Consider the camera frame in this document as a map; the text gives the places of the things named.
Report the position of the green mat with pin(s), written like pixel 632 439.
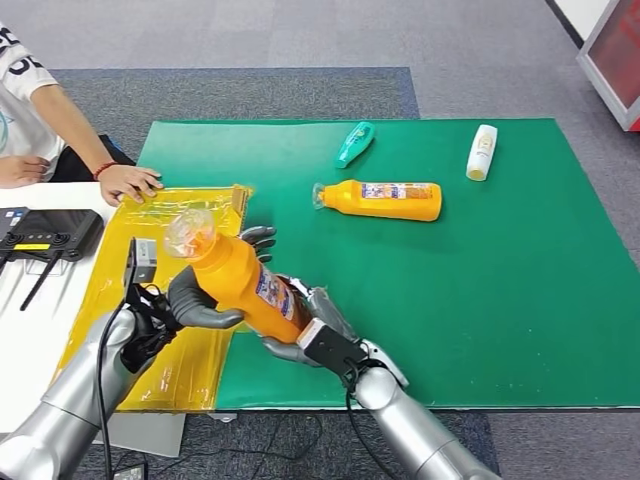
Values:
pixel 475 265

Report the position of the dark laptop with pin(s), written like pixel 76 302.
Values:
pixel 10 218

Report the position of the person's right hand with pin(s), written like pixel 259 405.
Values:
pixel 20 171

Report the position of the yellow plastic-wrapped board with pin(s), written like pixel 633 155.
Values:
pixel 145 218

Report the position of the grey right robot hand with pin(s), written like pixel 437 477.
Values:
pixel 327 308

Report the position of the red and white cabinet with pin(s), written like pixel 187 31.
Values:
pixel 615 60

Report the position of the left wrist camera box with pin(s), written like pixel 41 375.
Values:
pixel 143 260

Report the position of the white bottle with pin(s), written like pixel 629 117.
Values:
pixel 481 152

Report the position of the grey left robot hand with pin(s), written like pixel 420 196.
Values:
pixel 190 305

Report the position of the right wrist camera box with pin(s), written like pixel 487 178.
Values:
pixel 330 348

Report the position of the black controller with antenna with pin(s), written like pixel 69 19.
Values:
pixel 55 232

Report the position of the person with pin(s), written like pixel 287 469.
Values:
pixel 30 112

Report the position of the grey flat panel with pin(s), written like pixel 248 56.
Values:
pixel 150 434

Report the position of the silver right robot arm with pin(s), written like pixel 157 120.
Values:
pixel 415 430

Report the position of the person's left hand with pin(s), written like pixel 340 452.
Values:
pixel 125 183

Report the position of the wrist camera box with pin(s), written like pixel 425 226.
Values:
pixel 143 260
pixel 330 348

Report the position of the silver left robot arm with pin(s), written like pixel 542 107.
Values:
pixel 75 404

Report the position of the teal green bottle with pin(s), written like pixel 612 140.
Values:
pixel 354 144

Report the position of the person's hand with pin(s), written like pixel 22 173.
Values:
pixel 125 183
pixel 20 171

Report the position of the orange bottle with clear cap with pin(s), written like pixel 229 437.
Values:
pixel 240 278
pixel 385 204

